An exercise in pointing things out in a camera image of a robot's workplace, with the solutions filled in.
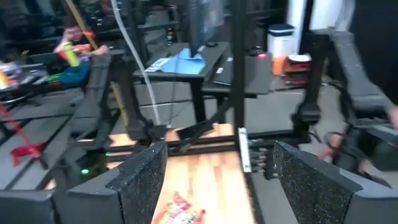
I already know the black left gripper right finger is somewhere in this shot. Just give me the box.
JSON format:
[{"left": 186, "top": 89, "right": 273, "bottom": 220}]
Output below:
[{"left": 272, "top": 141, "right": 398, "bottom": 224}]

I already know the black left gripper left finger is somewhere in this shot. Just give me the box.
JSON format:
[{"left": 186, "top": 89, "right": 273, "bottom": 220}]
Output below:
[{"left": 54, "top": 141, "right": 169, "bottom": 224}]

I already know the red Maruchan noodle pack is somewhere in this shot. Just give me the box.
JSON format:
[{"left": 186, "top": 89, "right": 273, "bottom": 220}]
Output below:
[{"left": 151, "top": 191, "right": 206, "bottom": 224}]

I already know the white paper sheet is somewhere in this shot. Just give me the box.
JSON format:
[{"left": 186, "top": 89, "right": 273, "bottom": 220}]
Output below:
[{"left": 144, "top": 57, "right": 170, "bottom": 73}]

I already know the blue bag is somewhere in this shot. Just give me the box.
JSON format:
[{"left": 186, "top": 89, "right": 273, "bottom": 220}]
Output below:
[{"left": 60, "top": 63, "right": 91, "bottom": 88}]

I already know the red and white container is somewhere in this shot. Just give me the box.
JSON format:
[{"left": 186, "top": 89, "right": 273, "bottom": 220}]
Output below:
[{"left": 283, "top": 54, "right": 312, "bottom": 75}]

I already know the black desk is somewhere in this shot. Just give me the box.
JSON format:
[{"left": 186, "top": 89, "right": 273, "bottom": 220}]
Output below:
[
  {"left": 201, "top": 52, "right": 276, "bottom": 97},
  {"left": 132, "top": 41, "right": 231, "bottom": 124}
]

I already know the blue cloth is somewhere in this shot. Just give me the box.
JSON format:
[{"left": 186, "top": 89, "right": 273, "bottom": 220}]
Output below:
[{"left": 160, "top": 47, "right": 207, "bottom": 76}]

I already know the orange box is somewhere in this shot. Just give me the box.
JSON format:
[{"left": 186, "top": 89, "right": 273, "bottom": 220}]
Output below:
[{"left": 272, "top": 55, "right": 286, "bottom": 76}]

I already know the yellow green bottle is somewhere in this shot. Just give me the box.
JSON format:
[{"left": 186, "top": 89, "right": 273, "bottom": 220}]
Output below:
[{"left": 63, "top": 41, "right": 81, "bottom": 68}]

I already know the white bin with dark lid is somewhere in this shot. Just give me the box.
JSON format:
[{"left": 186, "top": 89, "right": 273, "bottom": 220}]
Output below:
[{"left": 267, "top": 23, "right": 295, "bottom": 59}]

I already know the dark computer monitor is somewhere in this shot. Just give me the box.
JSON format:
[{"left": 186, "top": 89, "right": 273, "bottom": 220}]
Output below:
[{"left": 187, "top": 0, "right": 225, "bottom": 58}]

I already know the white metal bracket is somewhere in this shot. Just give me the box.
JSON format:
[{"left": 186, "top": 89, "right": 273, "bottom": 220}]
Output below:
[{"left": 238, "top": 126, "right": 252, "bottom": 174}]

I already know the white cable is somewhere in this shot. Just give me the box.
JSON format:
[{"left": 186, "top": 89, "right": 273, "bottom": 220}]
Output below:
[{"left": 110, "top": 0, "right": 163, "bottom": 126}]

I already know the black aluminium table frame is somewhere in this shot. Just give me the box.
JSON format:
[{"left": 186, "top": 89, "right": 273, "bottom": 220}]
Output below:
[{"left": 74, "top": 0, "right": 312, "bottom": 187}]

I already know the yellow cable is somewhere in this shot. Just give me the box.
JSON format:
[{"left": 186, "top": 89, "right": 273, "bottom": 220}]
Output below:
[{"left": 65, "top": 0, "right": 130, "bottom": 127}]

